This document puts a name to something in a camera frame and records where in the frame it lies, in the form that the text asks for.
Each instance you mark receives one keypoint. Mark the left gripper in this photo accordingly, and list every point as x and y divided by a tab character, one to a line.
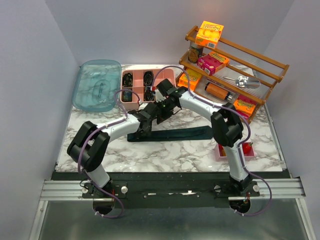
149	129

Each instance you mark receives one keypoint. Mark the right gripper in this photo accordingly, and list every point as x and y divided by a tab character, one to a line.
161	116

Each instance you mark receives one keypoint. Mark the dark green tie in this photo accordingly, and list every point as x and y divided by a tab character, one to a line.
183	134

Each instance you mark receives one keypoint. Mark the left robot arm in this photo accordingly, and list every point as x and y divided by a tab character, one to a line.
90	143

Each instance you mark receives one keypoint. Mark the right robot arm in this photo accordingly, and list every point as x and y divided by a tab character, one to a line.
227	128

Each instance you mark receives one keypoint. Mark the rolled patterned tie front-middle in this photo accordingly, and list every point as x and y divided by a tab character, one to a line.
148	95

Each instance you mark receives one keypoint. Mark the pink divided organizer box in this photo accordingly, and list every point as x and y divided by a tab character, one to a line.
138	85

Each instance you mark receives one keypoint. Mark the rolled dark tie front-left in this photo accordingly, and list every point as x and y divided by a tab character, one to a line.
127	96

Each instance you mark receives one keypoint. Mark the rolled black tie back-middle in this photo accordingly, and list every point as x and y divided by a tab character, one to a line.
148	78

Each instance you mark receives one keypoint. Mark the orange sponge box lower left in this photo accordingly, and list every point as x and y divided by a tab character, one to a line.
194	76

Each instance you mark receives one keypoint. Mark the orange sponge box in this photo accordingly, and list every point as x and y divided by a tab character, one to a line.
194	76
209	34
245	106

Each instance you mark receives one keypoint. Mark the rolled black tie back-left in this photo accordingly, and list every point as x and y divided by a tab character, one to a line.
127	80

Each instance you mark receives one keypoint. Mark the orange cylindrical bottle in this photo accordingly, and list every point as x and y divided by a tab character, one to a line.
220	92

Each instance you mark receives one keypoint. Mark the wooden three-tier shelf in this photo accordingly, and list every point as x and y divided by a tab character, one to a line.
243	62

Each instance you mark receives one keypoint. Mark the pink sponge box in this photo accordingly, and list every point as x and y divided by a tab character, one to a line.
212	62

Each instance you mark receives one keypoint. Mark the dark tin can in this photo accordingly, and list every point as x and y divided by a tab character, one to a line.
195	52

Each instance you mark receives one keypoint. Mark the blue transparent lid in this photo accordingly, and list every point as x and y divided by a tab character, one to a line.
96	84

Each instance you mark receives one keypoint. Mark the small pink tray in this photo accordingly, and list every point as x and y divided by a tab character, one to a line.
220	154

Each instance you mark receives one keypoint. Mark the orange sponge box lower right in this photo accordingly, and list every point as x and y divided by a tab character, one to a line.
245	106

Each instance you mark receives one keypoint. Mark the metal scoop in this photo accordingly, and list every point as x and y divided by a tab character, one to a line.
245	82

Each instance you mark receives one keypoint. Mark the orange sponge box top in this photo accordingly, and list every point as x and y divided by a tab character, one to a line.
209	34

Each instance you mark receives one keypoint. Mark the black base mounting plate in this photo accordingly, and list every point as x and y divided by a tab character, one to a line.
160	190

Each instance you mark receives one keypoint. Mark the red toy pepper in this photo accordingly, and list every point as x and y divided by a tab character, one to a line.
247	147

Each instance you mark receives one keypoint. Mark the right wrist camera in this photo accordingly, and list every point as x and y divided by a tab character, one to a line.
158	97

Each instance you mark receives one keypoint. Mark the aluminium frame rail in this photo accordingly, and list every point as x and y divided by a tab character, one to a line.
70	190

